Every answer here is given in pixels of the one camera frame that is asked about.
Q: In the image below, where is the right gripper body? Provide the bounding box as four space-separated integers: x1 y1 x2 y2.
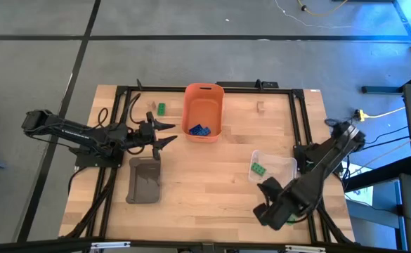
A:
268 179 313 231

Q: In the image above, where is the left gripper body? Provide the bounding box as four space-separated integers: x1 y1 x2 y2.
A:
133 111 161 161

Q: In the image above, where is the clear plastic bin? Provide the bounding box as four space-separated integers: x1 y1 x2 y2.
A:
247 149 299 187

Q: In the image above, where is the orange plastic bin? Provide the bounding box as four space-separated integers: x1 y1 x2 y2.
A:
181 82 226 143

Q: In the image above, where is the smoky grey translucent bin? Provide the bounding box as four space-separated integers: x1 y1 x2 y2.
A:
125 156 162 205

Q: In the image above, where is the white printed paper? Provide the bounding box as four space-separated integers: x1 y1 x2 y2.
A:
345 163 374 207

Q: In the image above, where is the black mounting bar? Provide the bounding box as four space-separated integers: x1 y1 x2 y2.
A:
216 81 279 89

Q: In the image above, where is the black diagonal bar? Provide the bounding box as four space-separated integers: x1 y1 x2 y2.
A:
344 156 411 193

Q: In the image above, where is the black crossbeam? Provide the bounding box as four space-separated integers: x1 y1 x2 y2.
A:
0 237 411 253

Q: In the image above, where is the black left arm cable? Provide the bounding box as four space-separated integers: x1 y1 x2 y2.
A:
97 107 110 128
119 92 142 124

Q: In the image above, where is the silver metal bracket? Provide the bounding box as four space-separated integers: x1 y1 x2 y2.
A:
285 245 326 253
90 240 131 250

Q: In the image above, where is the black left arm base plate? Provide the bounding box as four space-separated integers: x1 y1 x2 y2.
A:
74 147 124 169

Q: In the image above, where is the black aluminium table frame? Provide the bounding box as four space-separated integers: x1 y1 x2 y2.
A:
63 79 355 247

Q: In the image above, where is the yellow extension cord plug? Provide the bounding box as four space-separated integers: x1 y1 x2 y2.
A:
353 106 407 122

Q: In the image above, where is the black floor cable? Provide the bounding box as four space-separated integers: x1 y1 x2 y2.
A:
365 125 410 145

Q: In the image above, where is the white floor cable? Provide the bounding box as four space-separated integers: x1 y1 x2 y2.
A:
274 0 353 30

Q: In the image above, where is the yellow floor cable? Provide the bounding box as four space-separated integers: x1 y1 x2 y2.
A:
297 0 349 17

